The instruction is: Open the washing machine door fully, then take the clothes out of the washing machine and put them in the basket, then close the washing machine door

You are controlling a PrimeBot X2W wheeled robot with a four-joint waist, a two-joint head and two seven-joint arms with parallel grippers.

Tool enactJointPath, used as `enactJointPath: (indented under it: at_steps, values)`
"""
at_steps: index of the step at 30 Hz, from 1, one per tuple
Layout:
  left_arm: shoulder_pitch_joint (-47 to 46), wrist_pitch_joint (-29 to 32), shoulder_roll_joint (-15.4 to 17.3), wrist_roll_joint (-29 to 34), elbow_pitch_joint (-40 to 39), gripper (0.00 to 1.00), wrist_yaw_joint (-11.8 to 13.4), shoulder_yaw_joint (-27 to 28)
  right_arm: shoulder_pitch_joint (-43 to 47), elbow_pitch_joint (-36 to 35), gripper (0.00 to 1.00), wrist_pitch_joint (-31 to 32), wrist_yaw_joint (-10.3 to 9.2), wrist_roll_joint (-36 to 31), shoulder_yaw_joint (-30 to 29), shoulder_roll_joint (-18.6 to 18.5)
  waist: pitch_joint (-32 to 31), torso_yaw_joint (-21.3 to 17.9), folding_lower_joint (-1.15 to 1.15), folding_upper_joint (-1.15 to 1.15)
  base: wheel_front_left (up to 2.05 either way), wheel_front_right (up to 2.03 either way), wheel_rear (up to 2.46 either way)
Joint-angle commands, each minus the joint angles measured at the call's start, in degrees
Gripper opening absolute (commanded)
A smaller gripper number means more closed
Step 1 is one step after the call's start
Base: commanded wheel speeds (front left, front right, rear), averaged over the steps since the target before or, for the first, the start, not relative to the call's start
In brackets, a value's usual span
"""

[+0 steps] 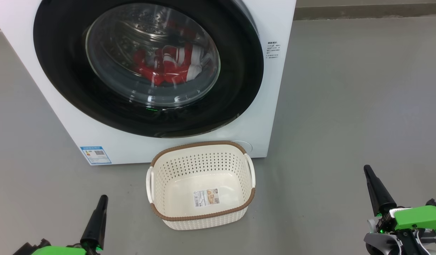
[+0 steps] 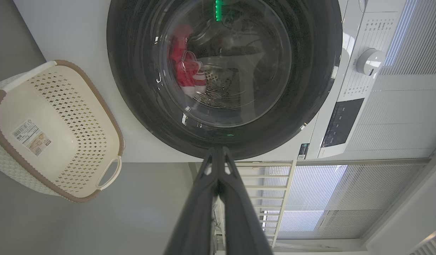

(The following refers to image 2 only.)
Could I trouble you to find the black washer display panel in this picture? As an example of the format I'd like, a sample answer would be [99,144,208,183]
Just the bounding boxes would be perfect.
[321,98,364,148]

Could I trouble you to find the white window blinds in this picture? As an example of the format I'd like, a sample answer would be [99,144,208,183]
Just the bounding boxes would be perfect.
[264,0,436,239]

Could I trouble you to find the paper barcode label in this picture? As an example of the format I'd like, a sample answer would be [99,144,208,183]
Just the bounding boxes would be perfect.
[11,119,51,157]

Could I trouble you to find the white washing machine body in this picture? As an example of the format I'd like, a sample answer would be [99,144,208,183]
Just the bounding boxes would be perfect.
[13,0,410,163]

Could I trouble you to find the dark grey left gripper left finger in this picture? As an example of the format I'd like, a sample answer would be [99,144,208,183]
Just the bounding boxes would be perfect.
[164,147,220,255]

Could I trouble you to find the red and white garment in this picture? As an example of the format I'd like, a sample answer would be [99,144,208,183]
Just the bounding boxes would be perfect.
[168,25,208,98]

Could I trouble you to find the cream perforated laundry basket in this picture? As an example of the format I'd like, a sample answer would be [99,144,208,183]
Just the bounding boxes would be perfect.
[0,60,125,203]

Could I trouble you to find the steel perforated washer drum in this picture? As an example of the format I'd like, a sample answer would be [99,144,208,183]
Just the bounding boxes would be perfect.
[161,0,292,127]

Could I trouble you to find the white round control knob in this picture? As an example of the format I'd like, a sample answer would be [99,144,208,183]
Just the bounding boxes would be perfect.
[356,49,386,77]

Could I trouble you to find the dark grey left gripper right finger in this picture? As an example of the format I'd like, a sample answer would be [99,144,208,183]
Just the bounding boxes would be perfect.
[219,147,274,255]

